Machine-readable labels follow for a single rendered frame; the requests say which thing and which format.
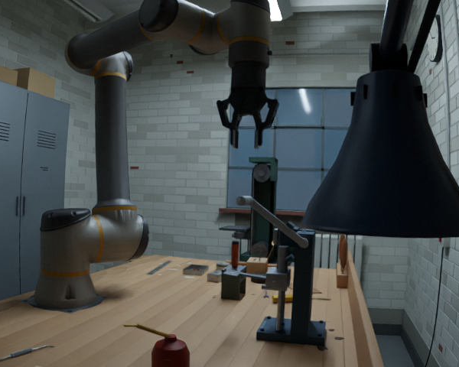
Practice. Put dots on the green belt sander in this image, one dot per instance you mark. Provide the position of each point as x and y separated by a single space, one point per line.
262 214

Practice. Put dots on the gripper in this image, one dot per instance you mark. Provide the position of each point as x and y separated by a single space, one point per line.
249 86

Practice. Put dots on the ceiling light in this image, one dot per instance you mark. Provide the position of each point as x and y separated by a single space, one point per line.
93 9
275 9

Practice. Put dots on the white radiator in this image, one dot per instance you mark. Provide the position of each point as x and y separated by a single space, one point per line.
329 252

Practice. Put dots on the grey metal tin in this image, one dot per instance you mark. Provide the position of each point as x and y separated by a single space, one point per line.
195 270

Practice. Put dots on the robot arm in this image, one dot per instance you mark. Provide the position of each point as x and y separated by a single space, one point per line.
111 145

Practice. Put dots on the small grey metal block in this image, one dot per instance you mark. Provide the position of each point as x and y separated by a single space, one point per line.
215 276

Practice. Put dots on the dark blue lamp shade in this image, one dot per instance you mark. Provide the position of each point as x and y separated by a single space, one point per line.
390 164

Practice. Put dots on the steel ruler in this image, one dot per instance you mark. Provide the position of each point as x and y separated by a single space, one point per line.
158 267

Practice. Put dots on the grey vice lever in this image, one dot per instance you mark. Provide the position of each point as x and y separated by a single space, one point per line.
267 219

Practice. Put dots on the blue vice body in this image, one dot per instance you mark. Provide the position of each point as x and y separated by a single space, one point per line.
302 290

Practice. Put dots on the wall clock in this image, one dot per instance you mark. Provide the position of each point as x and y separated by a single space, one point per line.
435 38

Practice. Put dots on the grey base plate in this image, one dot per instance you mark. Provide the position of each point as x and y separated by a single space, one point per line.
96 302

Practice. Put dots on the small cardboard box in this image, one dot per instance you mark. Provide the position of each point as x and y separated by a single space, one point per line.
257 265

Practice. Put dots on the blue grey metal cupboard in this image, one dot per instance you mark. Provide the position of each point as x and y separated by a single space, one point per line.
7 172

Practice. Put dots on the grey round puck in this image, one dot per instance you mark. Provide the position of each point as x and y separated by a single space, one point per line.
222 264

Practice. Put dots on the window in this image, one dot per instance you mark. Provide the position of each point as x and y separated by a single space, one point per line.
298 149

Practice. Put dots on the thin metal scribe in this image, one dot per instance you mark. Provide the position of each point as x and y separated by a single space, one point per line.
23 351

